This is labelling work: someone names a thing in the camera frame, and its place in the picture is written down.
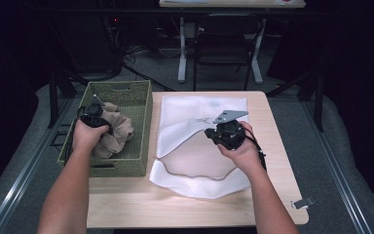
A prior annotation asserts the person's left hand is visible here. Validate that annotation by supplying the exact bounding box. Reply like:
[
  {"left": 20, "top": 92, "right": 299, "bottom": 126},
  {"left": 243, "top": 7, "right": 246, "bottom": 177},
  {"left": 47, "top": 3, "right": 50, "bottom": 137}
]
[{"left": 72, "top": 120, "right": 110, "bottom": 154}]

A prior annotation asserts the white-legged desk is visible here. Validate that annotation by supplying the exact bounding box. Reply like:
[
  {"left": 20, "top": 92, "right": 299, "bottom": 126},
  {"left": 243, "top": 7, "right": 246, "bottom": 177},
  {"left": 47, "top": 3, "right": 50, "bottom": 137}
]
[{"left": 159, "top": 0, "right": 306, "bottom": 85}]

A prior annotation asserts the grey tape strip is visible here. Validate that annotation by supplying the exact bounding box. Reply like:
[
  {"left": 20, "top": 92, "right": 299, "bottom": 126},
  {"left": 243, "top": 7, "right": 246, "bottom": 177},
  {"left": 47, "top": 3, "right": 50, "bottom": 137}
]
[{"left": 291, "top": 197, "right": 315, "bottom": 210}]

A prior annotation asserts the aluminium floor rail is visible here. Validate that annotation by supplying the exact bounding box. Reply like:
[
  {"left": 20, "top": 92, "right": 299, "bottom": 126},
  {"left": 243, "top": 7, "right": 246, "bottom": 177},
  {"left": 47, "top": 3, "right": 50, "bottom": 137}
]
[
  {"left": 301, "top": 100, "right": 371, "bottom": 234},
  {"left": 0, "top": 97, "right": 76, "bottom": 234}
]

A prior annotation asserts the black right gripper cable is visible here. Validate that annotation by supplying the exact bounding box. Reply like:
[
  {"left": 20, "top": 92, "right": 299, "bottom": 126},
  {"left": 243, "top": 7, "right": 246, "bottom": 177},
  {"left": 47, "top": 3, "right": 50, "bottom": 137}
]
[{"left": 243, "top": 126, "right": 268, "bottom": 172}]

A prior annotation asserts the beige garment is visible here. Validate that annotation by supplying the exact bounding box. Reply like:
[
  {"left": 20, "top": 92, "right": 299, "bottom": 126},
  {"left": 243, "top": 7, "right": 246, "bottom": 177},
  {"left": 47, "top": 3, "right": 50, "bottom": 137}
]
[{"left": 92, "top": 101, "right": 135, "bottom": 160}]

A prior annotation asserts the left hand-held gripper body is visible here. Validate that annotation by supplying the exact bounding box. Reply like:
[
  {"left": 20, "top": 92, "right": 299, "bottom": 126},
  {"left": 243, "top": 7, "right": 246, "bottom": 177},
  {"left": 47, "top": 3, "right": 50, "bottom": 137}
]
[{"left": 79, "top": 94, "right": 113, "bottom": 130}]

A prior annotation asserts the white mesh laundry bag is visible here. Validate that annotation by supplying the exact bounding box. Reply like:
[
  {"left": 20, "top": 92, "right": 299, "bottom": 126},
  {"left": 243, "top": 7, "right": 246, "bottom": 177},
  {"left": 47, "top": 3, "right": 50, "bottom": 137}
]
[{"left": 149, "top": 95, "right": 251, "bottom": 200}]

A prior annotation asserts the black equipment cabinet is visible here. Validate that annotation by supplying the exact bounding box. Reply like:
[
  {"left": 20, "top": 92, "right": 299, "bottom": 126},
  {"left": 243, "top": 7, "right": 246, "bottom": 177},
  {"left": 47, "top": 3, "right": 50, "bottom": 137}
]
[{"left": 53, "top": 13, "right": 125, "bottom": 76}]

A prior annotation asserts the black floor cable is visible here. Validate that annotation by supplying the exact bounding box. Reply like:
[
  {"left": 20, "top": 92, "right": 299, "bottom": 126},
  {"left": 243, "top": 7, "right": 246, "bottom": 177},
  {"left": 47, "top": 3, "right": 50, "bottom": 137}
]
[{"left": 122, "top": 62, "right": 176, "bottom": 93}]

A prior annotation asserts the black metal stand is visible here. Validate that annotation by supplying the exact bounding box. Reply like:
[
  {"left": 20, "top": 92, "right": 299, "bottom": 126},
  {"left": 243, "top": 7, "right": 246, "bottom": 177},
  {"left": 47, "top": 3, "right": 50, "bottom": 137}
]
[
  {"left": 48, "top": 69, "right": 89, "bottom": 130},
  {"left": 266, "top": 69, "right": 325, "bottom": 133}
]

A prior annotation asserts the green woven basket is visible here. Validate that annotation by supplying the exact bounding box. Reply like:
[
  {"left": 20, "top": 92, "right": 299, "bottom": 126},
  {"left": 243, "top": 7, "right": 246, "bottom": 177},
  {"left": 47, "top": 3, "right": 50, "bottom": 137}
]
[{"left": 56, "top": 80, "right": 154, "bottom": 178}]

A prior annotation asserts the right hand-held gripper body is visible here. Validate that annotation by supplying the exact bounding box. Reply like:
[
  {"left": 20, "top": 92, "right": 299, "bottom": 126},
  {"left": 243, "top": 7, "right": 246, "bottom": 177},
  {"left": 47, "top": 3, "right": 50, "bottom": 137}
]
[{"left": 212, "top": 109, "right": 249, "bottom": 151}]

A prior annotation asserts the black folding chair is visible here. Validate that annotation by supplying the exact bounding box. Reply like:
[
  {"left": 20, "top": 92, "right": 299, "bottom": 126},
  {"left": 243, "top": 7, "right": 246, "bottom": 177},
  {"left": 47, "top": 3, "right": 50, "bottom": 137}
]
[{"left": 193, "top": 13, "right": 265, "bottom": 92}]

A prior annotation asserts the person's right hand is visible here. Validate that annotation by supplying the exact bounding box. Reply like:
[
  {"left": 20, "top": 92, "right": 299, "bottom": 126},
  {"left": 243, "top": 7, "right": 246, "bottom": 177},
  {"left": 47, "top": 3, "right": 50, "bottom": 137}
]
[{"left": 216, "top": 120, "right": 264, "bottom": 178}]

